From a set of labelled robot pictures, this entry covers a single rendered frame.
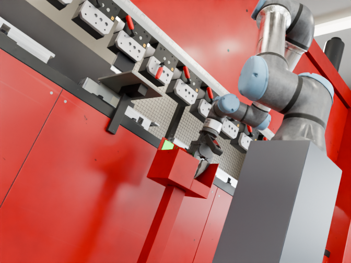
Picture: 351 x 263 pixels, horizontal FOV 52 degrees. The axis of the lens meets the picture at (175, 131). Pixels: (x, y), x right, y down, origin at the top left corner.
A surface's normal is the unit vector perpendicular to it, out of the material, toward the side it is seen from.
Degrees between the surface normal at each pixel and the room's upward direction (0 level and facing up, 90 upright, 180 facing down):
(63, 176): 90
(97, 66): 90
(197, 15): 90
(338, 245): 90
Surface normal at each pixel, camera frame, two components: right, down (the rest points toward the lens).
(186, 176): 0.56, -0.07
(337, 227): -0.66, -0.47
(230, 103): 0.18, -0.18
